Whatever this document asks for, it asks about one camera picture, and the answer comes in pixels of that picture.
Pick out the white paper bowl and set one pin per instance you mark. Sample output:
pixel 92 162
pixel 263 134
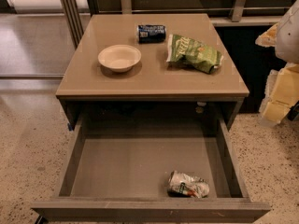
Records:
pixel 119 58

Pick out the metal shelf rack background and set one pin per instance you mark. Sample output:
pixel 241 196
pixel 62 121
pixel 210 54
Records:
pixel 222 12

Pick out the dark blue soda can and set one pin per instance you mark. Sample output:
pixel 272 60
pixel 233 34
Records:
pixel 151 33

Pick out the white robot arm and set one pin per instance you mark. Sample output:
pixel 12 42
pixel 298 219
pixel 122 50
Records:
pixel 284 37

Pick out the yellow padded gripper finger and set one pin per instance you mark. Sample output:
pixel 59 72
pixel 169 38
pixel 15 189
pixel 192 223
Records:
pixel 281 94

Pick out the grey cabinet with counter top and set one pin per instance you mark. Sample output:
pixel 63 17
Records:
pixel 152 79

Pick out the green chip bag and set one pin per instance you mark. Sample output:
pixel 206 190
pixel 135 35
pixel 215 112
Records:
pixel 193 53

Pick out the open grey top drawer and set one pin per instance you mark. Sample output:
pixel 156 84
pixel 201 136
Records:
pixel 119 172

